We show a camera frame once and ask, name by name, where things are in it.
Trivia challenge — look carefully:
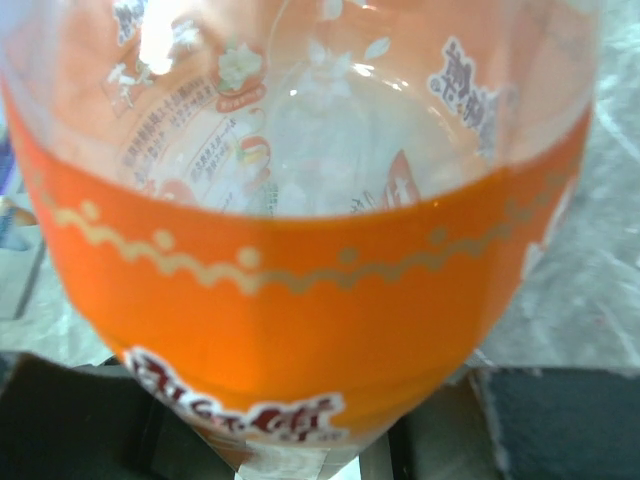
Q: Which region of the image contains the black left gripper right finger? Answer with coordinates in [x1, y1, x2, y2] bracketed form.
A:
[358, 367, 639, 479]

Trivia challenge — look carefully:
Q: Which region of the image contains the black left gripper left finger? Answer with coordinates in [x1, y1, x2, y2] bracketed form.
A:
[1, 352, 234, 479]

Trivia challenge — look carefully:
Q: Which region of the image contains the orange tea bottle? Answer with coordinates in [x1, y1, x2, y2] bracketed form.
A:
[1, 1, 602, 479]

